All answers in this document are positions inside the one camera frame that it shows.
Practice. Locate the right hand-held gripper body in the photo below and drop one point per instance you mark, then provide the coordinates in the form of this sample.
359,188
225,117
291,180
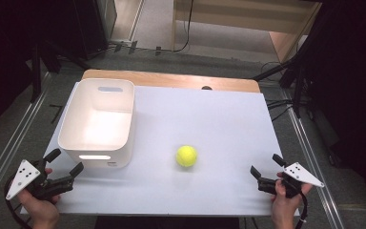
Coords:
301,175

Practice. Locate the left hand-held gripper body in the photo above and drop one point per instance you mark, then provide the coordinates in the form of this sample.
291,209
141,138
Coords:
24,178

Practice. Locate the white plastic storage bin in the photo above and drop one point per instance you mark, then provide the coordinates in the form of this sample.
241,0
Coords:
100,127

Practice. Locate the yellow tennis ball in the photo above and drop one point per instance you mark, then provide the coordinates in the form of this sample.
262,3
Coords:
186,156

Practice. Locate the person's left hand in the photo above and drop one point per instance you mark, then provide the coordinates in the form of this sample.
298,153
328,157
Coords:
39,211

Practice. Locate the person's right hand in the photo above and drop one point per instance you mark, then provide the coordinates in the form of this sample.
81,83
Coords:
284,210

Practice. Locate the white table cover board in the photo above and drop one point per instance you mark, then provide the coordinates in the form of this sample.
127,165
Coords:
209,127

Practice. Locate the black metal stand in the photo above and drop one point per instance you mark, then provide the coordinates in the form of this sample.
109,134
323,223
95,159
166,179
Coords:
298,79
36,73

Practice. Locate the wooden table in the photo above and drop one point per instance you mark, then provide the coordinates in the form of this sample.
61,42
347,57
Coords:
171,79

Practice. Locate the dark cabinet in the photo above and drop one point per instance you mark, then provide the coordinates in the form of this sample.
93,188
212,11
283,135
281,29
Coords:
92,25

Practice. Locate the metal floor rail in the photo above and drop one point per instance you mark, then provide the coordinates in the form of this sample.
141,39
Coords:
311,165
9,149

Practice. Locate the small black floor bracket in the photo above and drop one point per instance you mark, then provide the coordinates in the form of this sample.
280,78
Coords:
158,50

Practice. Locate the light wooden furniture frame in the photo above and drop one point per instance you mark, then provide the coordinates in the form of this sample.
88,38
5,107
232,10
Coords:
251,14

